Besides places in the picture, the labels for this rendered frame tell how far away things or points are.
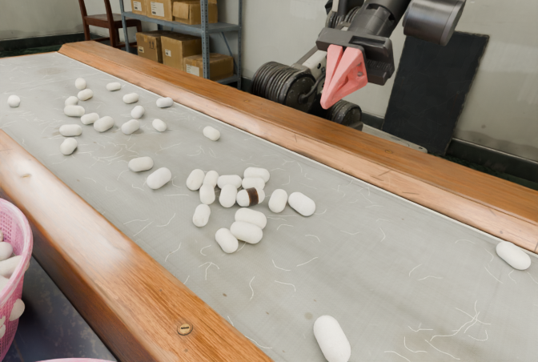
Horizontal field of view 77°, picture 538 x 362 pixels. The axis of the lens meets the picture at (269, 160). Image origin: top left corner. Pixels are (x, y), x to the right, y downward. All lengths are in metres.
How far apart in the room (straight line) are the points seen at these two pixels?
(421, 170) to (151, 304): 0.39
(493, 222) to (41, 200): 0.53
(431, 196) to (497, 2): 1.91
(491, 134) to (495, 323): 2.11
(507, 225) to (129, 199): 0.46
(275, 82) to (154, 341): 0.65
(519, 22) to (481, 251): 1.95
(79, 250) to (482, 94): 2.27
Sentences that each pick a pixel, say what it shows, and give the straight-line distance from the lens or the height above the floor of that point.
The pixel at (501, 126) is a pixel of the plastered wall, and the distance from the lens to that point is 2.44.
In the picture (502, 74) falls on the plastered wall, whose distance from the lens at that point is 2.37.
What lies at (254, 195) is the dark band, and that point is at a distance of 0.42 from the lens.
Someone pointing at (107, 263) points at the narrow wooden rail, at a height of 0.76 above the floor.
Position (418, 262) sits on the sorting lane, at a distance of 0.41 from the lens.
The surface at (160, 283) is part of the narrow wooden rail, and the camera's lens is 0.32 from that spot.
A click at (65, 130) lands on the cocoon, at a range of 0.65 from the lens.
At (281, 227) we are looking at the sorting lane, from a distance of 0.41.
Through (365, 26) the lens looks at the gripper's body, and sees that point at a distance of 0.50.
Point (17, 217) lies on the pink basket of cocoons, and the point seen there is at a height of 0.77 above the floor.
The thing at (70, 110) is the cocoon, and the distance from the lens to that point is 0.73.
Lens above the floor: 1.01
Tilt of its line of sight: 30 degrees down
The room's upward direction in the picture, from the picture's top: 4 degrees clockwise
